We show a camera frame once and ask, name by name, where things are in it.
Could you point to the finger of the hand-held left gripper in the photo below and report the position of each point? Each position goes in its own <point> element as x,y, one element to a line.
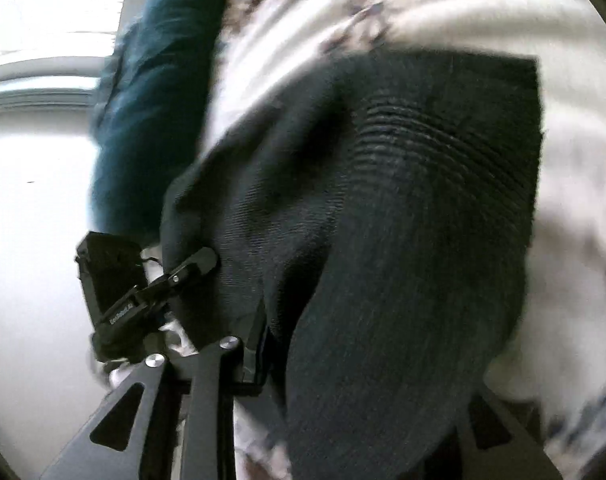
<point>190,265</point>

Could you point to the window with bars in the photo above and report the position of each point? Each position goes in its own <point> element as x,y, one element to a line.
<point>48,20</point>

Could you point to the floral bed quilt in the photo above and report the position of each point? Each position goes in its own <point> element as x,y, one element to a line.
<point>558,30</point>

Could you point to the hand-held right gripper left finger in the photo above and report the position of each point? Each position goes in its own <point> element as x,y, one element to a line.
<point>205,400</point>

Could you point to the dark striped long-sleeve sweater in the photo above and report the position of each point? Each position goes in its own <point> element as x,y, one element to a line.
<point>363,240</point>

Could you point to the teal folded blanket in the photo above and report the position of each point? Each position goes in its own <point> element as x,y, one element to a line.
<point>148,110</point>

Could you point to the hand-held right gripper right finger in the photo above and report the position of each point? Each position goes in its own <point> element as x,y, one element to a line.
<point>503,440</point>

